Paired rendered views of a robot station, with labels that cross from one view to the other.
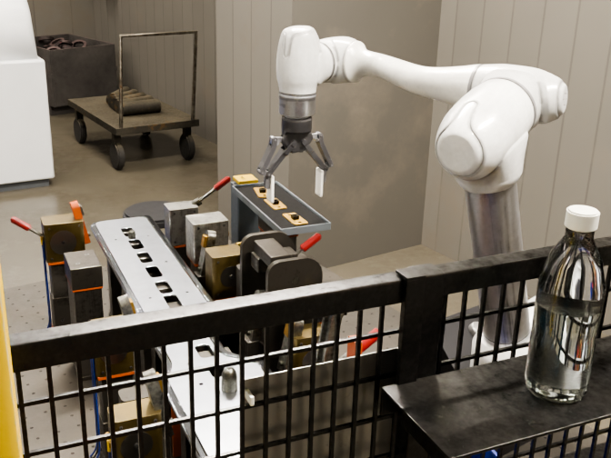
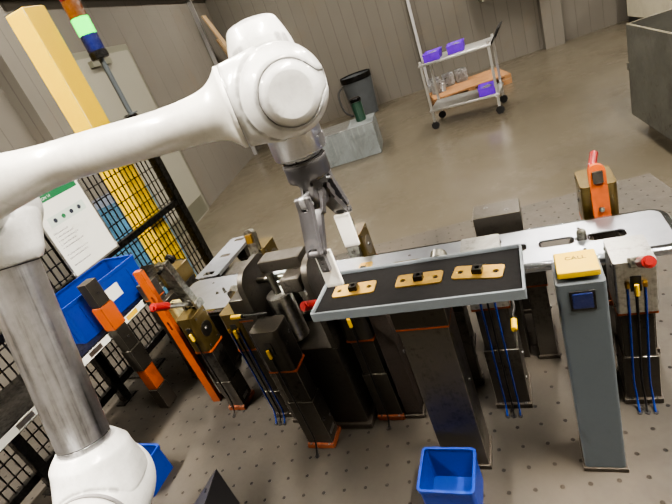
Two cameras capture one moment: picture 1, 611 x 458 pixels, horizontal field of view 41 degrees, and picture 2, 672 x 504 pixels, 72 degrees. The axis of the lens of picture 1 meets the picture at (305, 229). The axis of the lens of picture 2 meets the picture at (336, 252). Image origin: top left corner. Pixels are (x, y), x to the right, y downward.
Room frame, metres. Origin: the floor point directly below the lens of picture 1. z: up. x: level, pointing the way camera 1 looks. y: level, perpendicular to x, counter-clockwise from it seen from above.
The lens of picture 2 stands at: (2.54, -0.46, 1.60)
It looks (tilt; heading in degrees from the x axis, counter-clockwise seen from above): 25 degrees down; 141
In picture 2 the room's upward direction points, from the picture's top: 22 degrees counter-clockwise
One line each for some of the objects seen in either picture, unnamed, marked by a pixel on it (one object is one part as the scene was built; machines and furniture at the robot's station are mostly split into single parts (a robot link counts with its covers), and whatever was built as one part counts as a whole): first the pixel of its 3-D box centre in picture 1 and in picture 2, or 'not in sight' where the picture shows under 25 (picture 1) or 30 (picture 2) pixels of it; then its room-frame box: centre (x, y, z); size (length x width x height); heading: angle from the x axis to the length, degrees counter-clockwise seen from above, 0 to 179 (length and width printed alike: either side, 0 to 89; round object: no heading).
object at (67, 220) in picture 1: (61, 277); (600, 236); (2.16, 0.71, 0.88); 0.14 x 0.09 x 0.36; 114
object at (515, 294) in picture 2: (278, 206); (414, 283); (2.06, 0.07, 1.16); 0.37 x 0.14 x 0.02; 24
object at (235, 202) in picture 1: (245, 252); (591, 373); (2.30, 0.18, 0.92); 0.08 x 0.08 x 0.44; 24
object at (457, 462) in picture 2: not in sight; (451, 483); (2.08, -0.03, 0.74); 0.11 x 0.10 x 0.09; 24
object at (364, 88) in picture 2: not in sight; (360, 94); (-3.00, 5.87, 0.34); 0.56 x 0.54 x 0.69; 125
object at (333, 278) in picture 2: (319, 182); (328, 268); (1.98, -0.03, 1.25); 0.03 x 0.01 x 0.07; 26
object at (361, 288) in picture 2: (295, 217); (353, 287); (1.95, 0.03, 1.17); 0.08 x 0.04 x 0.01; 26
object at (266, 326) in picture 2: not in sight; (296, 390); (1.72, -0.06, 0.89); 0.09 x 0.08 x 0.38; 114
